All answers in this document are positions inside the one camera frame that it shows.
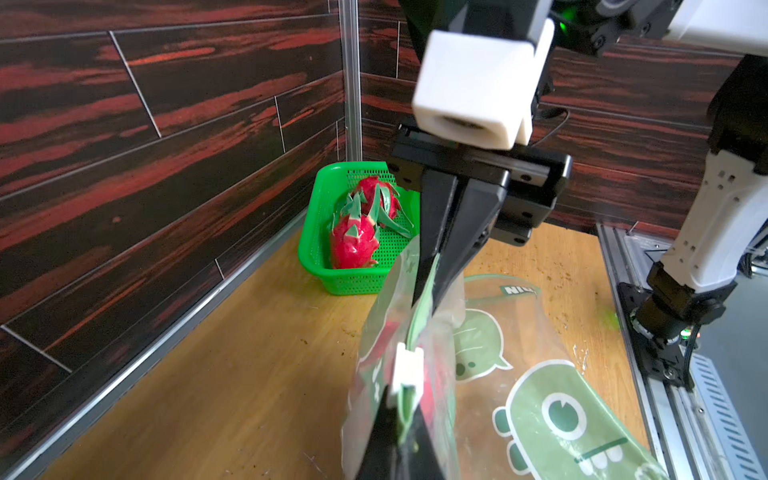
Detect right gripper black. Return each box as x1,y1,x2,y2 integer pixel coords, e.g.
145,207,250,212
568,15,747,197
386,122,573,312

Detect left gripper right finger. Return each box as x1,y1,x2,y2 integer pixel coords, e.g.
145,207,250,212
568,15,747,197
398,402,461,479

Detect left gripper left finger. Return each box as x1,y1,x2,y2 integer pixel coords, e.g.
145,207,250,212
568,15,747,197
356,389,399,480

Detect dragon fruit pink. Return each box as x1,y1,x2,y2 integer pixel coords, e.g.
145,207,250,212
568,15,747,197
339,176,415,239

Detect zip-top bag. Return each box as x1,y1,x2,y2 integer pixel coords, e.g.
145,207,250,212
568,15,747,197
341,239,465,479
454,275,667,479

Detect dragon fruit bag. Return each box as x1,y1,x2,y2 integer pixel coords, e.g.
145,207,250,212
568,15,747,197
347,321,456,432

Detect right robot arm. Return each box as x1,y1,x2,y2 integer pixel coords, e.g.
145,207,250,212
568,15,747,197
389,1,767,339

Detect green plastic basket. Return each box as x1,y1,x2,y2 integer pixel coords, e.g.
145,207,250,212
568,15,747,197
298,161,419,295

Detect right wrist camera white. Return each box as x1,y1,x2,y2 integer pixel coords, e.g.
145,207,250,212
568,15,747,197
412,19,555,150

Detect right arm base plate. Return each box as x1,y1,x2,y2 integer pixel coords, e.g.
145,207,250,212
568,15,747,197
617,282,702,391

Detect aluminium front rail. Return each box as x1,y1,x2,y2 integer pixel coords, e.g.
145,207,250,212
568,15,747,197
596,224,767,479

